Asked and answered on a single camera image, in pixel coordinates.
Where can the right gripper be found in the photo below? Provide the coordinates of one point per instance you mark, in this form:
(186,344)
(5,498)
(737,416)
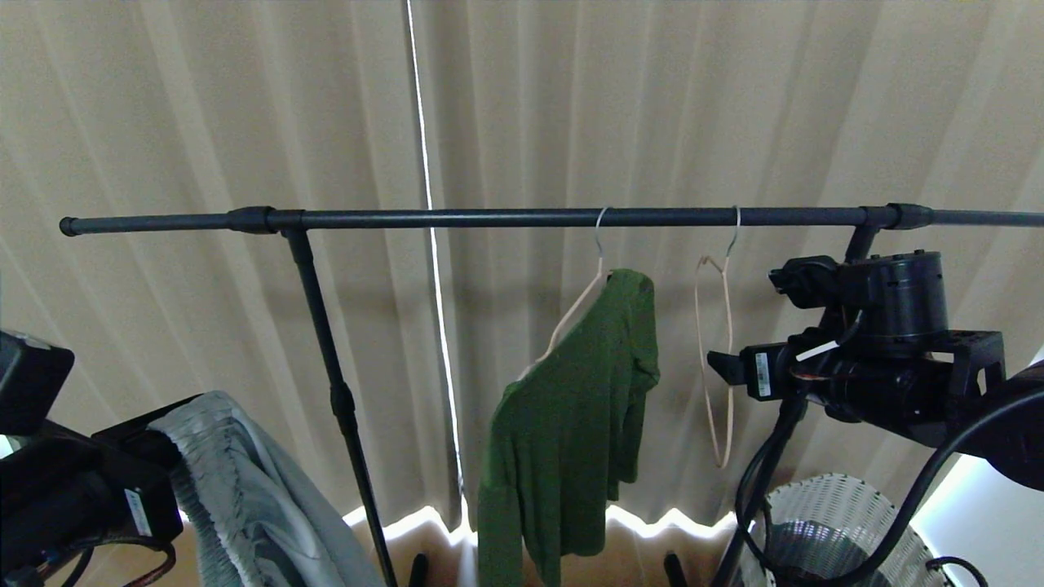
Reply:
(787,371)

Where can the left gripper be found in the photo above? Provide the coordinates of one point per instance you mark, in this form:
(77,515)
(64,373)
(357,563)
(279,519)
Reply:
(73,505)

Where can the pale grey garment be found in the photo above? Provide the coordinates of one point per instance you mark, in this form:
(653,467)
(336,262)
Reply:
(245,505)

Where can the pink clothes hanger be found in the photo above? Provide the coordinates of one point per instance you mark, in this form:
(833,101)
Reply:
(571,314)
(700,350)

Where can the green long-sleeved shirt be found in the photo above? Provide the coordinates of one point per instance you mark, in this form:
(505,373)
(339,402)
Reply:
(571,424)

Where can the white laundry basket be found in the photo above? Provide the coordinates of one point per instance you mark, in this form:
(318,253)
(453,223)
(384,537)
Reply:
(832,505)

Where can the black clothes rack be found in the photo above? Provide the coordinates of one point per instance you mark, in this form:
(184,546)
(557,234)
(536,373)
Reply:
(489,218)

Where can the beige curtain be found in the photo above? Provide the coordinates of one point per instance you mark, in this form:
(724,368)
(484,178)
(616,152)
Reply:
(204,98)

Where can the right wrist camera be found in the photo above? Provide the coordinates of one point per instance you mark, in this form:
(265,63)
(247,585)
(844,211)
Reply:
(807,281)

